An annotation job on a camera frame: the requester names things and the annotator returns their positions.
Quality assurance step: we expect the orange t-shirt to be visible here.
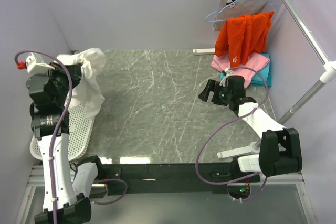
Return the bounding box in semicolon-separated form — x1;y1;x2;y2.
215;11;275;67

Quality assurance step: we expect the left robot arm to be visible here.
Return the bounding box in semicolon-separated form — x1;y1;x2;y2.
26;63;105;223

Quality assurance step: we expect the teal folded t-shirt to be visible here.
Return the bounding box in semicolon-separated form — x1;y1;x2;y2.
212;52;271;88

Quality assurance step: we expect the aluminium frame rail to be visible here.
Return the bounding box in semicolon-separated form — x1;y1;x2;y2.
14;163;318;224

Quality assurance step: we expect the metal clothes rack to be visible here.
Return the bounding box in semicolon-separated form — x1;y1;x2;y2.
192;0;336;159

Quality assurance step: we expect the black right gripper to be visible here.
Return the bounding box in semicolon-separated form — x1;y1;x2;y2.
198;79;233;106

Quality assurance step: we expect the white t-shirt with red print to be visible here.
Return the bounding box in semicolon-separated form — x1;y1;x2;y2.
57;48;107;118

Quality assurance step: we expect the black base beam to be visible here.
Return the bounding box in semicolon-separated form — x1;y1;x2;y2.
98;162;249;196

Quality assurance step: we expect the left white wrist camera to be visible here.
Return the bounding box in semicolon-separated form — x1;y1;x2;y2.
16;53;55;75

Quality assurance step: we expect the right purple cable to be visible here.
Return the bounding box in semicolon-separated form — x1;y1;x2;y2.
195;67;269;202

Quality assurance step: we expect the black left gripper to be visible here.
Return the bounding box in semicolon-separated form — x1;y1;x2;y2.
44;61;82;106

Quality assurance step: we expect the pink folded t-shirt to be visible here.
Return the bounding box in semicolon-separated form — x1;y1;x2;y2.
210;52;270;89

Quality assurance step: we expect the white perforated laundry basket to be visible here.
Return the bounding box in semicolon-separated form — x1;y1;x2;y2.
29;103;96;162

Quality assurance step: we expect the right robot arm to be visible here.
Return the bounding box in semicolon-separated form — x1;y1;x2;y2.
198;75;303;182

